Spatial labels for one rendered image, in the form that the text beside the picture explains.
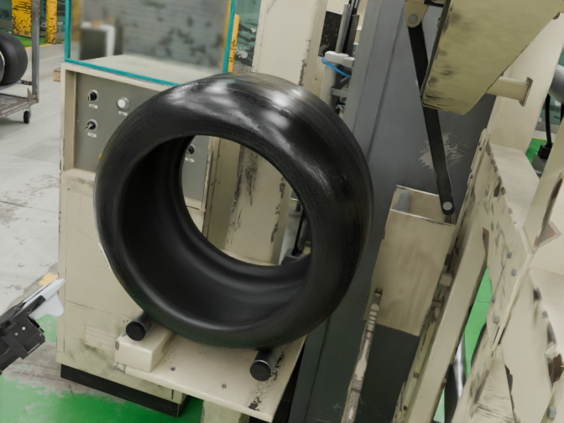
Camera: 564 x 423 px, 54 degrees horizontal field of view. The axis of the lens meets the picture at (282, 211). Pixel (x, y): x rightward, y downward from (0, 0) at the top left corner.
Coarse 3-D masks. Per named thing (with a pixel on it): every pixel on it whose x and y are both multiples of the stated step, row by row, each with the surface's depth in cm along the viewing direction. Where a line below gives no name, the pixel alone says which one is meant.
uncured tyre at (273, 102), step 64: (128, 128) 103; (192, 128) 98; (256, 128) 95; (320, 128) 98; (128, 192) 125; (320, 192) 96; (128, 256) 112; (192, 256) 138; (320, 256) 99; (192, 320) 112; (256, 320) 110; (320, 320) 107
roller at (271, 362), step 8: (264, 352) 115; (272, 352) 116; (280, 352) 119; (256, 360) 113; (264, 360) 113; (272, 360) 114; (256, 368) 112; (264, 368) 112; (272, 368) 113; (256, 376) 113; (264, 376) 112
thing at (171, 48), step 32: (96, 0) 171; (128, 0) 168; (160, 0) 166; (192, 0) 163; (224, 0) 161; (96, 32) 175; (128, 32) 172; (160, 32) 169; (192, 32) 166; (224, 32) 164; (96, 64) 178; (128, 64) 175; (160, 64) 172; (192, 64) 170; (224, 64) 166
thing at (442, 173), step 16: (416, 32) 112; (416, 48) 113; (416, 64) 114; (432, 112) 116; (432, 128) 117; (432, 144) 118; (432, 160) 120; (448, 176) 120; (448, 192) 121; (448, 208) 122
